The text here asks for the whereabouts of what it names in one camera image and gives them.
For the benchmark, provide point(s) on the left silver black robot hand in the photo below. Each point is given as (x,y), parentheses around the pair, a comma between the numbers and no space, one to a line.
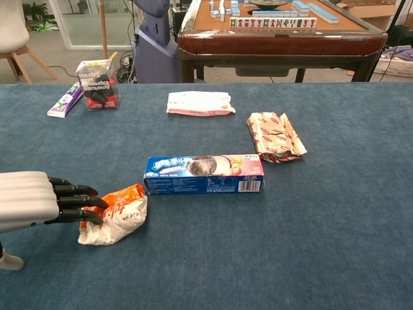
(26,200)

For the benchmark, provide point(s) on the orange white snack bag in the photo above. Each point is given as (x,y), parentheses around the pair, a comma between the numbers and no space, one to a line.
(122,219)

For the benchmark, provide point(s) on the blue cookie box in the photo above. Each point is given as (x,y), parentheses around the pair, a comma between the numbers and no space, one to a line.
(200,184)

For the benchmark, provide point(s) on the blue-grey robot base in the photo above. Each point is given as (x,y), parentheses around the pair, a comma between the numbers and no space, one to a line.
(155,48)

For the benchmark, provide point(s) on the white and pink snack packet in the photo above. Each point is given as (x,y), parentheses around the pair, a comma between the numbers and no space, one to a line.
(197,101)

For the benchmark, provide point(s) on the cream red-print snack wrapper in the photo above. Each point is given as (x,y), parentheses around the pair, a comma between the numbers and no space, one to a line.
(274,135)

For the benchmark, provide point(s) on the purple white small box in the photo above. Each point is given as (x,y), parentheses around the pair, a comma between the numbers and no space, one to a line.
(63,103)

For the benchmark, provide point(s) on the clear box black red contents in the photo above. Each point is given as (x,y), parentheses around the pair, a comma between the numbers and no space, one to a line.
(96,90)

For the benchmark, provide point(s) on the white chair wooden legs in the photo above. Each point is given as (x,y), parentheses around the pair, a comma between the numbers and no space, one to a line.
(13,29)

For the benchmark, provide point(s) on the wooden pole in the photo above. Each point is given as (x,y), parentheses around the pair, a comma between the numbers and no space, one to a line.
(103,29)

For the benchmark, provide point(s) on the green potted plant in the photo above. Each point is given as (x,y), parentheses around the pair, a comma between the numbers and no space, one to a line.
(35,9)

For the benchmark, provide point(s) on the scattered blue mahjong tile cluster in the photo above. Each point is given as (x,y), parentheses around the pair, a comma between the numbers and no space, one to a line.
(222,11)

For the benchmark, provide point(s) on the brown mahjong table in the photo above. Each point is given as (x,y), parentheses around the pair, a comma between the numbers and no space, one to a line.
(274,45)

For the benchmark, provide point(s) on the face-up mahjong tile row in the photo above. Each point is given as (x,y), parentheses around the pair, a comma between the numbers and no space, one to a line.
(274,22)

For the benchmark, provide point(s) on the blue backed mahjong tile row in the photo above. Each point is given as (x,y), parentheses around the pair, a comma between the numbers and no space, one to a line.
(274,13)

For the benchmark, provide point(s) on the blue backed mahjong tile stack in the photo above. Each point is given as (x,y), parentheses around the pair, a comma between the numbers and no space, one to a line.
(300,6)

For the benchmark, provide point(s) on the long blue mahjong tile row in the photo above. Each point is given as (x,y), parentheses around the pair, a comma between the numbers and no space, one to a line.
(324,13)

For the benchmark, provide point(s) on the white plastic basket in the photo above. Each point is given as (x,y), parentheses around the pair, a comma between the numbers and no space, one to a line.
(393,66)

